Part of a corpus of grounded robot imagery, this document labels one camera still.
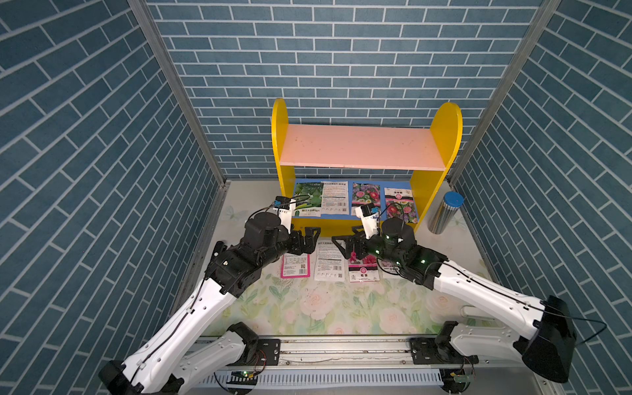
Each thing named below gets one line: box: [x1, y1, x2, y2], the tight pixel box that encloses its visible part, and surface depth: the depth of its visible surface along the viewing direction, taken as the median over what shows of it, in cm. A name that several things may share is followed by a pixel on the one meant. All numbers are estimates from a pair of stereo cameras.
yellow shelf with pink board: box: [271, 98, 463, 237], surface depth 80 cm
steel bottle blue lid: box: [427, 190, 465, 235], surface depth 95 cm
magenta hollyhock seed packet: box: [348, 250, 381, 283], surface depth 93 cm
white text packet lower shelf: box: [320, 181, 350, 215], surface depth 98 cm
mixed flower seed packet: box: [351, 182, 382, 216], surface depth 98 cm
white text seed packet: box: [314, 238, 346, 283], surface depth 93 cm
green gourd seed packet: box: [294, 181, 325, 218], surface depth 96 cm
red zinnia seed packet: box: [384, 187, 419, 224], surface depth 96 cm
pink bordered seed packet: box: [280, 252, 312, 279], surface depth 93 cm
